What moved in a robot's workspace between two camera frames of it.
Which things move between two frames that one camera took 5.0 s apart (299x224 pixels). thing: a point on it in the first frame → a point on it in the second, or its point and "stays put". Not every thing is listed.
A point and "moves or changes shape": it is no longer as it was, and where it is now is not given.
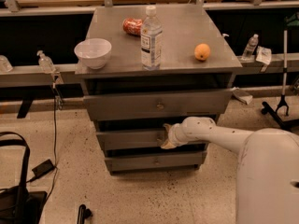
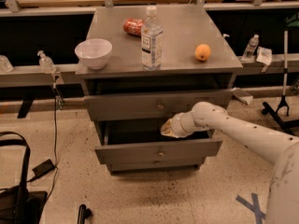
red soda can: x=133 y=26 stays put
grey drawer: x=136 y=138 moves or changes shape
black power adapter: x=42 y=170 stays put
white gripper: x=174 y=134 → x=177 y=125
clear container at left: x=5 y=64 stays put
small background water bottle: x=249 y=50 stays put
